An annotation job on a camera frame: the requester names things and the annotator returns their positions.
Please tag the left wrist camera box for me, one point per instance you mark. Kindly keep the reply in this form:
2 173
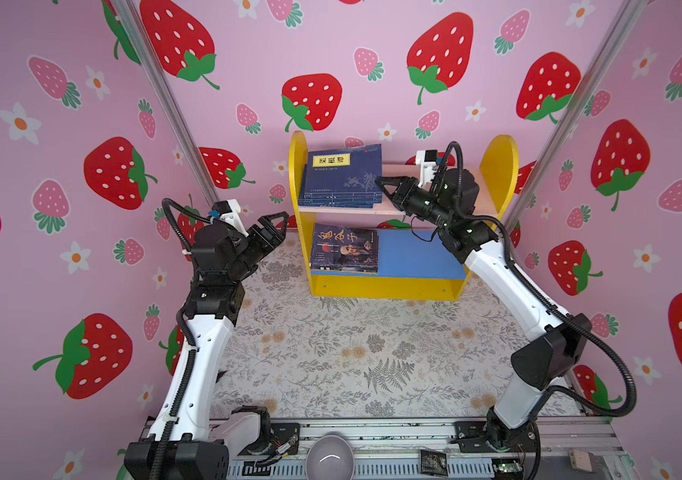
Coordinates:
228 211

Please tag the grey round bowl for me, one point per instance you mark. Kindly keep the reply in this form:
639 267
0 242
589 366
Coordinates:
330 458

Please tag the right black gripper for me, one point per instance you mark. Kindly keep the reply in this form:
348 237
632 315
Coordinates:
405 195

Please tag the yellow pink blue bookshelf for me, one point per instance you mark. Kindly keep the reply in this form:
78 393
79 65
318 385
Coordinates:
409 269

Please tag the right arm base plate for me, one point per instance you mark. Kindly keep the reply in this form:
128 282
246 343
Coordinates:
494 437

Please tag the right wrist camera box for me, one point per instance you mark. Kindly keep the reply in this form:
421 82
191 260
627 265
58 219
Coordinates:
427 161

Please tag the small black circuit board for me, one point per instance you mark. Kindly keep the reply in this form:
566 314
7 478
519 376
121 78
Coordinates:
433 463

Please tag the navy book yellow label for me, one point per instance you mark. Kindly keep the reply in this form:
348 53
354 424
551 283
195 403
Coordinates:
335 206

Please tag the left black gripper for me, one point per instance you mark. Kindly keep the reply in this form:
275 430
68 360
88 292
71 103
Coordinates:
261 247

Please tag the green circuit board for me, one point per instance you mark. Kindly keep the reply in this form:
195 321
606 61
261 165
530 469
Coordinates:
507 469

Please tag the small beige box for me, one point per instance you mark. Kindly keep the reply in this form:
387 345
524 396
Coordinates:
583 461

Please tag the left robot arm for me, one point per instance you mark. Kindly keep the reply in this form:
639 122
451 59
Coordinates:
181 444

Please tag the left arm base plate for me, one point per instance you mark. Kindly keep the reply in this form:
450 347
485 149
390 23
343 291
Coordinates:
283 438

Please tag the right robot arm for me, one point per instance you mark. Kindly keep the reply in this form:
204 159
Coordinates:
481 243

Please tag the dark portrait cover book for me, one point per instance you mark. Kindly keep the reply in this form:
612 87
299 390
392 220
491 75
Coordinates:
344 249

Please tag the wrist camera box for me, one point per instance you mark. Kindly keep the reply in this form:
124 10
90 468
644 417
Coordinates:
427 161
228 211

